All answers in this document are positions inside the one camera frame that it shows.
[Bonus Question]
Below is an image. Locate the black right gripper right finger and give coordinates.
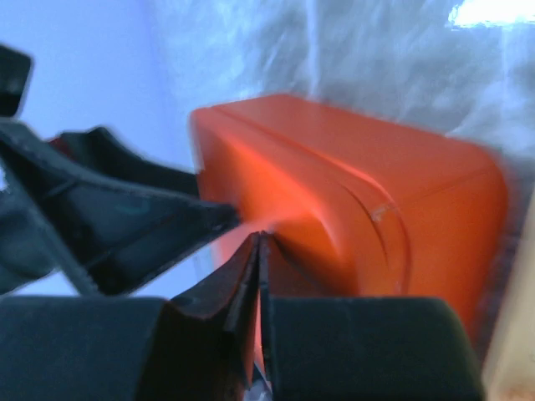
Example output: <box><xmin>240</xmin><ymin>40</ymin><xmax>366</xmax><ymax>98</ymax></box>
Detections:
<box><xmin>258</xmin><ymin>234</ymin><xmax>485</xmax><ymax>400</ymax></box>

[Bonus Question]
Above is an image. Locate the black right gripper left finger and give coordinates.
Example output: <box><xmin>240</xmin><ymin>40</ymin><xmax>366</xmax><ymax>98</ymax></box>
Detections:
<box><xmin>1</xmin><ymin>233</ymin><xmax>260</xmax><ymax>400</ymax></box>

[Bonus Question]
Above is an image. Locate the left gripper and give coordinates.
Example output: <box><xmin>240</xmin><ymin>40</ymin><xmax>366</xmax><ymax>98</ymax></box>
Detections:
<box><xmin>1</xmin><ymin>44</ymin><xmax>240</xmax><ymax>296</ymax></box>

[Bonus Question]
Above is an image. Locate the orange tin lid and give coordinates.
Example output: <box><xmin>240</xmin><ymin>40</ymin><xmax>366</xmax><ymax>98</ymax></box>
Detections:
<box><xmin>188</xmin><ymin>94</ymin><xmax>509</xmax><ymax>318</ymax></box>

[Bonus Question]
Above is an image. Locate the yellow cookie tray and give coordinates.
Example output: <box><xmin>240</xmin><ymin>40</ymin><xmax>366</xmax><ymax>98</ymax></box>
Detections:
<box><xmin>482</xmin><ymin>206</ymin><xmax>534</xmax><ymax>400</ymax></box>

